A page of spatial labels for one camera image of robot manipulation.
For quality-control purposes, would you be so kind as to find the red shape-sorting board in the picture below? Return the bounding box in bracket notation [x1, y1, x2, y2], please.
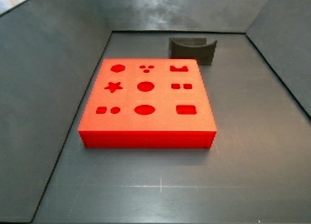
[78, 58, 218, 148]

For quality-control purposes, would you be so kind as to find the dark grey curved block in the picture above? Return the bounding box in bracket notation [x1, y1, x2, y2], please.
[170, 37, 218, 66]

